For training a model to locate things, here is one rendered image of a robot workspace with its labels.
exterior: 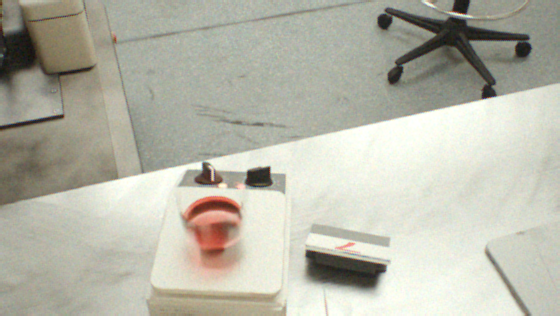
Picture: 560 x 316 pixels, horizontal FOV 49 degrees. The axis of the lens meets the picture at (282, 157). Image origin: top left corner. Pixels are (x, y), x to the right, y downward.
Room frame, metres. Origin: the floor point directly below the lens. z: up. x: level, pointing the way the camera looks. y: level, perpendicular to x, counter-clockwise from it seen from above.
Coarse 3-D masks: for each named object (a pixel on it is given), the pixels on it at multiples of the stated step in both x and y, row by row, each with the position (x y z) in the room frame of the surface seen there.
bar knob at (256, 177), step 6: (252, 168) 0.45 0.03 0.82; (258, 168) 0.45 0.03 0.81; (264, 168) 0.45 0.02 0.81; (270, 168) 0.46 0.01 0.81; (252, 174) 0.44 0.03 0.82; (258, 174) 0.44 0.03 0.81; (264, 174) 0.45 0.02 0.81; (270, 174) 0.45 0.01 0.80; (246, 180) 0.44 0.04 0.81; (252, 180) 0.44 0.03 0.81; (258, 180) 0.44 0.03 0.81; (264, 180) 0.44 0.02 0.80; (270, 180) 0.44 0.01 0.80; (252, 186) 0.43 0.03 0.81; (258, 186) 0.43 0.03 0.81; (264, 186) 0.43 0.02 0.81
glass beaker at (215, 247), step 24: (216, 168) 0.36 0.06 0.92; (192, 192) 0.35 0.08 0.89; (216, 192) 0.36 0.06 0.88; (240, 192) 0.34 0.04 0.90; (240, 216) 0.31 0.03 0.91; (192, 240) 0.30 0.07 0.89; (216, 240) 0.30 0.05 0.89; (240, 240) 0.31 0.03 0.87; (192, 264) 0.30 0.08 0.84; (216, 264) 0.30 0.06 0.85; (240, 264) 0.31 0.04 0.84
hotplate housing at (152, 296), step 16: (288, 192) 0.43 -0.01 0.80; (288, 208) 0.39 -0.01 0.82; (288, 224) 0.37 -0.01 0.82; (288, 240) 0.35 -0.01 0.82; (288, 256) 0.33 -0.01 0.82; (288, 272) 0.32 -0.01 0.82; (160, 304) 0.28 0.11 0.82; (176, 304) 0.28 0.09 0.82; (192, 304) 0.28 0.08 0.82; (208, 304) 0.28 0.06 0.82; (224, 304) 0.28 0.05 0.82; (240, 304) 0.28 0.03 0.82; (256, 304) 0.28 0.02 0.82; (272, 304) 0.28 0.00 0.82
